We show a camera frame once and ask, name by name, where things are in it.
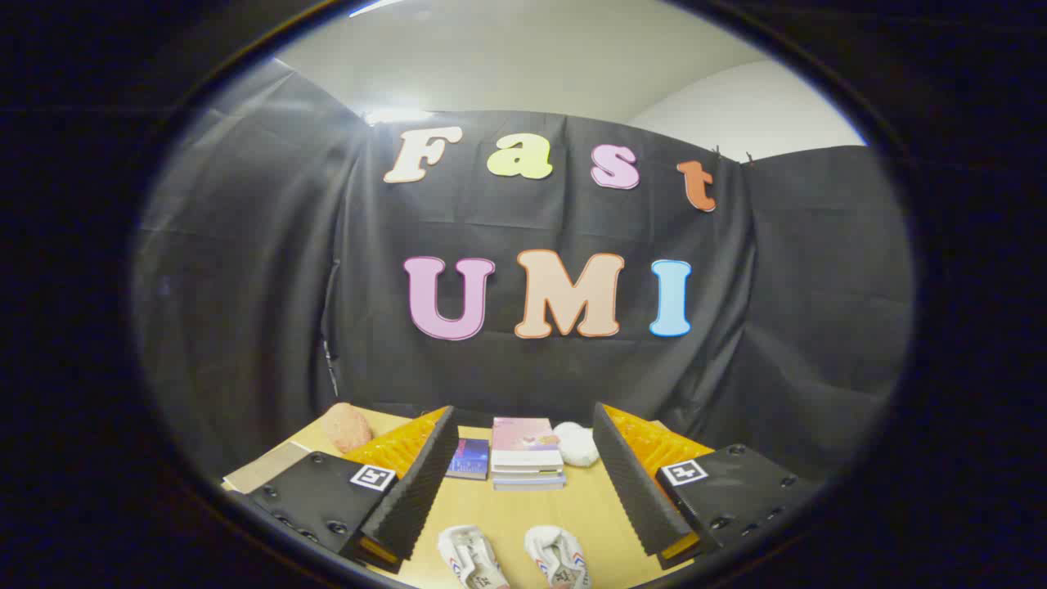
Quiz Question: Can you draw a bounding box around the pink cover book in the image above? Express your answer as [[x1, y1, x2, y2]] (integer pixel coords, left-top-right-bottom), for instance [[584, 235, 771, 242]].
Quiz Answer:
[[491, 417, 564, 470]]

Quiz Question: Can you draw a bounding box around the blue cover book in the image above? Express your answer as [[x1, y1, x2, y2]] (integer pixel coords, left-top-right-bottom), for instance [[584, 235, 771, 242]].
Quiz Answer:
[[446, 438, 490, 481]]

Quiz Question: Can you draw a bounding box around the beige storage box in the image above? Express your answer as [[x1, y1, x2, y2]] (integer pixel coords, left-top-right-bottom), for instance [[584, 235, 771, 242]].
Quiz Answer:
[[222, 440, 312, 494]]

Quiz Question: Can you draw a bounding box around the white canvas shoe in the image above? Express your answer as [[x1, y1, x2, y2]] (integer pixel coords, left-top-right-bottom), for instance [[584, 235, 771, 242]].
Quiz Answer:
[[438, 525, 510, 589], [523, 525, 591, 589]]

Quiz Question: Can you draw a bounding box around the orange textured oval sponge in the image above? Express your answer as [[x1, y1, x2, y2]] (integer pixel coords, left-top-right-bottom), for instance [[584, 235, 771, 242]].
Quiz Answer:
[[321, 402, 374, 455]]

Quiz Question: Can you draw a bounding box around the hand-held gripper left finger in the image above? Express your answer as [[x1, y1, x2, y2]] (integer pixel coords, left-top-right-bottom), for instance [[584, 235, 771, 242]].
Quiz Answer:
[[244, 405, 461, 575]]

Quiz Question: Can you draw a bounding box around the white fluffy ball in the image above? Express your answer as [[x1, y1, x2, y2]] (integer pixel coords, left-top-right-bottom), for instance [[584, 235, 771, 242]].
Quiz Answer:
[[553, 421, 600, 468]]

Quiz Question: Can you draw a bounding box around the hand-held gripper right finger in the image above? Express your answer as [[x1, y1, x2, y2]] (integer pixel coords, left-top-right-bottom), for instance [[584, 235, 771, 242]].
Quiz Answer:
[[592, 402, 819, 570]]

